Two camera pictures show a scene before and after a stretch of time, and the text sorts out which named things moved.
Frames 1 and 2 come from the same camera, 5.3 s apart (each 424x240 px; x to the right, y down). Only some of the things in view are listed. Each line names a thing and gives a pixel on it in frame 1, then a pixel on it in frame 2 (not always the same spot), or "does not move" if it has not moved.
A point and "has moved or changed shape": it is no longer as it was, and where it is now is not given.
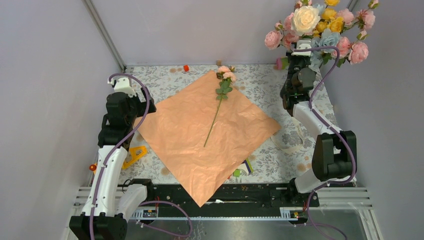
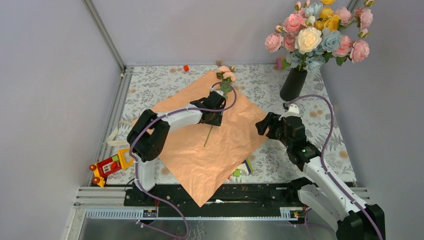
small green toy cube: [236, 173] does not move
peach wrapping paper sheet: [178, 127] does not move
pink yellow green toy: [281, 63] does not move
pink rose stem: [359, 52] does not move
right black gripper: [290, 57] to [271, 120]
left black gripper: [142, 105] to [216, 121]
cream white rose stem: [304, 19] has moved or changed shape
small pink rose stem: [227, 76] does not move
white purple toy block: [245, 166] does not move
